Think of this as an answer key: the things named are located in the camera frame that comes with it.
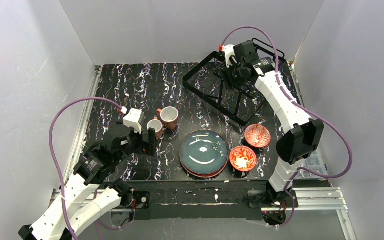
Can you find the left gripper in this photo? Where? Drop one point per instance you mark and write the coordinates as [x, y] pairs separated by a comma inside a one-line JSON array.
[[149, 142]]

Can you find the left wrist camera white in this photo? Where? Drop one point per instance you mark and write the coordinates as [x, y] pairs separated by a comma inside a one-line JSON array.
[[133, 118]]

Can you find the large brown mug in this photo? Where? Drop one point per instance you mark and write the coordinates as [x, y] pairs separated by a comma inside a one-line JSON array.
[[169, 117]]

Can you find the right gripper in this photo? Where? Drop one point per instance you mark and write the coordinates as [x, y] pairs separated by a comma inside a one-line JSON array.
[[229, 73]]

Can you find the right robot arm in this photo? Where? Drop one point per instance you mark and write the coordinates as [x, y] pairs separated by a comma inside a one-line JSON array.
[[302, 133]]

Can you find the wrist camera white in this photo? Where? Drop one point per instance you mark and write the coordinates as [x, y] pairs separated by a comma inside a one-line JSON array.
[[133, 118], [227, 51]]

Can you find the orange floral pattern bowl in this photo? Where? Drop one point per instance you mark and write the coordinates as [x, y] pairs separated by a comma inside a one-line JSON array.
[[243, 158]]

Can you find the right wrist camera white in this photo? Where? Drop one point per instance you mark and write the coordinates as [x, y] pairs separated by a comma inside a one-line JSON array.
[[227, 51]]

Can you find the dark blue glazed plate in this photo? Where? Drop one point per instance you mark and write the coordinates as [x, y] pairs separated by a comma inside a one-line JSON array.
[[203, 151]]

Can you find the small brown cup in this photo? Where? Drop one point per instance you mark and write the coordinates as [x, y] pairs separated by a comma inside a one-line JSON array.
[[157, 125]]

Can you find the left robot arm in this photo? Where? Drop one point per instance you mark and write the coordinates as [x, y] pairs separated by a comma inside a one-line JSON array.
[[68, 216]]

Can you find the black wire dish rack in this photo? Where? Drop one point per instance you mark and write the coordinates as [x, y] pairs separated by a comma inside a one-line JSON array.
[[239, 104]]

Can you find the red geometric pattern bowl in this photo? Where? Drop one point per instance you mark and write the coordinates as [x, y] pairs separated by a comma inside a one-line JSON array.
[[257, 136]]

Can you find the clear plastic box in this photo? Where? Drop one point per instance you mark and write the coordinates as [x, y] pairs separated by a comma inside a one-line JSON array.
[[314, 163]]

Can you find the red teal floral plate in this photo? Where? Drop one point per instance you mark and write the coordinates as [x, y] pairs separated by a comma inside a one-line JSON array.
[[209, 175]]

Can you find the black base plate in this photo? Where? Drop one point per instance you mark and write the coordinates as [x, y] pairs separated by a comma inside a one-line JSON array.
[[203, 199]]

